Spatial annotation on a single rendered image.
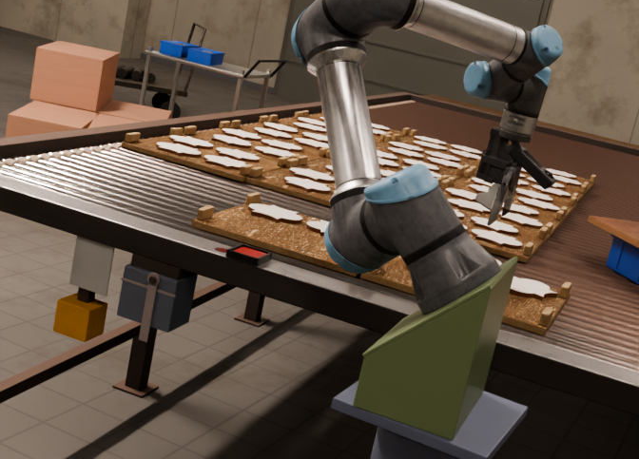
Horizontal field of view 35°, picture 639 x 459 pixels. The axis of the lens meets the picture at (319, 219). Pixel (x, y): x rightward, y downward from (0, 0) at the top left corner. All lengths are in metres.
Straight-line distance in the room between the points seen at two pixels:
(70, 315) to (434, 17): 1.08
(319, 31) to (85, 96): 4.48
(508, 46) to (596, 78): 9.54
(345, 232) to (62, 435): 1.75
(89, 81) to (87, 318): 4.03
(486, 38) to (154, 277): 0.87
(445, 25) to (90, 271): 0.99
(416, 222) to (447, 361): 0.23
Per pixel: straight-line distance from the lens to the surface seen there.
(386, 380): 1.64
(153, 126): 3.37
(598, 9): 11.56
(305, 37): 1.94
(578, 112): 11.58
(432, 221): 1.65
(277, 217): 2.46
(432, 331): 1.60
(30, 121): 5.78
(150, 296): 2.26
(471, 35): 1.96
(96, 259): 2.35
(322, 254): 2.26
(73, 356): 3.20
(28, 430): 3.33
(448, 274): 1.64
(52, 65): 6.33
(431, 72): 11.96
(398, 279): 2.20
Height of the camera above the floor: 1.53
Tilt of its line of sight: 13 degrees down
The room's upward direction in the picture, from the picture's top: 12 degrees clockwise
